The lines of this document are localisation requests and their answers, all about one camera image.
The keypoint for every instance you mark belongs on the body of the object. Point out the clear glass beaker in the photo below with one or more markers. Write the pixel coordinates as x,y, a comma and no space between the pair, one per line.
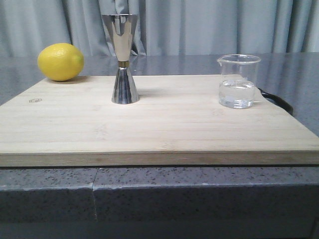
238,78

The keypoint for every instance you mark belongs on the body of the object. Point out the silver double jigger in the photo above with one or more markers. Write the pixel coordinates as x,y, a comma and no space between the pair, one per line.
121,29

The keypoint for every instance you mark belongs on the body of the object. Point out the light wooden cutting board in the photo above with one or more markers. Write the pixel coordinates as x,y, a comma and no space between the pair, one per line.
177,121

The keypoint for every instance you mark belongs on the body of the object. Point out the grey curtain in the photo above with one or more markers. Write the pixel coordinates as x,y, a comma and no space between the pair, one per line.
165,27

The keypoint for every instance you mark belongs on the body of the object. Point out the yellow lemon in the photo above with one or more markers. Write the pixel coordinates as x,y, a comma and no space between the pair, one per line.
60,61

